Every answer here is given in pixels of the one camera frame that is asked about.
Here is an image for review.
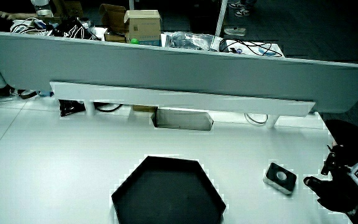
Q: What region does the black object under rail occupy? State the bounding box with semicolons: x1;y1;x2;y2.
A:
58;99;87;118

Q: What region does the white sneaker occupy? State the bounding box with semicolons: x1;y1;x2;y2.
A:
223;27;247;37

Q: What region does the black cable on far table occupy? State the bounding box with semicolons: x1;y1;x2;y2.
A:
218;38;283;58

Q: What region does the black cable under rail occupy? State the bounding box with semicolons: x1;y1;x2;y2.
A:
93;103;124;113

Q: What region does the black and white square speaker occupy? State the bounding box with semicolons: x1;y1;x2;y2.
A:
262;162;298;196

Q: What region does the person's right hand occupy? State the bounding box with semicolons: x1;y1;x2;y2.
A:
303;144;358;215

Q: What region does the white pole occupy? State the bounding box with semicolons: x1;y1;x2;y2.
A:
214;0;229;37

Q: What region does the long grey divider panel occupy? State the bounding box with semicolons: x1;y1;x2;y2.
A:
0;31;358;114

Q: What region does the white desk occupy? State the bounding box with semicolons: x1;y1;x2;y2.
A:
0;95;354;224

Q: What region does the grey cable box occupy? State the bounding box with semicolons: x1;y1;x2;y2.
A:
152;107;214;132

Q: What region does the black bag with white cords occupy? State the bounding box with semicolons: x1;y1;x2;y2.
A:
47;17;101;41

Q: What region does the open brown cardboard box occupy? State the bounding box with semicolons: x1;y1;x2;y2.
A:
98;3;129;43

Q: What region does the black hexagonal tray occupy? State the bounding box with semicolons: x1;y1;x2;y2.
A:
111;156;227;224

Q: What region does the white cables bundle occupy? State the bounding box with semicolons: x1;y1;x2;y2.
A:
10;17;48;34

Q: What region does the clear plastic bag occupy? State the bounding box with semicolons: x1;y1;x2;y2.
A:
165;31;224;52

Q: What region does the clear plastic bottle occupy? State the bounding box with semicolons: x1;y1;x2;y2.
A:
30;0;54;18

